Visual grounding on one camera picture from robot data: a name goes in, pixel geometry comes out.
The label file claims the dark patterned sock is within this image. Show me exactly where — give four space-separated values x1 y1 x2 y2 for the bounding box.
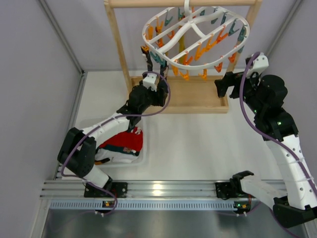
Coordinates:
160 62 169 81

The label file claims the translucent plastic bin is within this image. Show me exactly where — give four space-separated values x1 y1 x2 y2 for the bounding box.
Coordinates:
74 116 151 170

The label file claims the green christmas sock in bin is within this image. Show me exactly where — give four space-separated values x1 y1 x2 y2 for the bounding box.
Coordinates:
96 145 140 158

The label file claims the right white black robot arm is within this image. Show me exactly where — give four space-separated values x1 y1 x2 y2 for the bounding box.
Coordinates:
215 72 317 228

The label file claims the mustard yellow sock left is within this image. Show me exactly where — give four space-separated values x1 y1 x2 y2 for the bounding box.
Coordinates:
155 20 163 48

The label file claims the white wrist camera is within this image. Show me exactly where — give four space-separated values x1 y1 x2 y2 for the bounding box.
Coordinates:
247 52 269 77
143 73 159 92

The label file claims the white clip hanger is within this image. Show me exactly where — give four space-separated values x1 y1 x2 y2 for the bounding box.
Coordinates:
142 1 250 80

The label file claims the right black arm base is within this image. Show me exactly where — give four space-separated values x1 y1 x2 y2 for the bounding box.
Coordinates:
215 182 248 200

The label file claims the purple cable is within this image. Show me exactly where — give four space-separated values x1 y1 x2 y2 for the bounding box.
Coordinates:
239 51 317 238
60 71 171 216

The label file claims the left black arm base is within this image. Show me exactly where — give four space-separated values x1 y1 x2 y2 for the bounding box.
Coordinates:
84 182 128 198

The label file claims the aluminium rail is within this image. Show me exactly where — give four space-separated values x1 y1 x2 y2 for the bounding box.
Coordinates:
40 180 227 199

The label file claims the mustard yellow sock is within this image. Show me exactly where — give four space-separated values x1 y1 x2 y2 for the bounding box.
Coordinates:
155 20 163 48
178 35 187 65

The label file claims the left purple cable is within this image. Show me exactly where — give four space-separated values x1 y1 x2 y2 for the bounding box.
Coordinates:
60 71 171 216

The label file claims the perforated cable duct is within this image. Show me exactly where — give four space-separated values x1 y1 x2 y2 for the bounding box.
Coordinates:
49 200 251 211

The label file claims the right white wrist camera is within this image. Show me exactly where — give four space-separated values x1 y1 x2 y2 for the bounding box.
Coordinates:
247 52 269 77

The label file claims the wooden hanger stand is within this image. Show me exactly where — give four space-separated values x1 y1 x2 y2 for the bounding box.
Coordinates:
104 0 262 114

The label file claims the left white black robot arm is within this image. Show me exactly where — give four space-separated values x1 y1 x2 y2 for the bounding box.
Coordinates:
57 83 170 193

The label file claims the dark navy sock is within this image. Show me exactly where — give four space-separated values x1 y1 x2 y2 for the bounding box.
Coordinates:
141 46 153 71

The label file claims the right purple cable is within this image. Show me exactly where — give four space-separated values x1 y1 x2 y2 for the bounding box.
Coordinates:
239 51 317 238

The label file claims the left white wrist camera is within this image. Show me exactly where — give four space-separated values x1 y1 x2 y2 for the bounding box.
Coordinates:
143 73 159 92

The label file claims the mustard yellow sock right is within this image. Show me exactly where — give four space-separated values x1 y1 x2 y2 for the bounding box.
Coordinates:
178 35 187 65

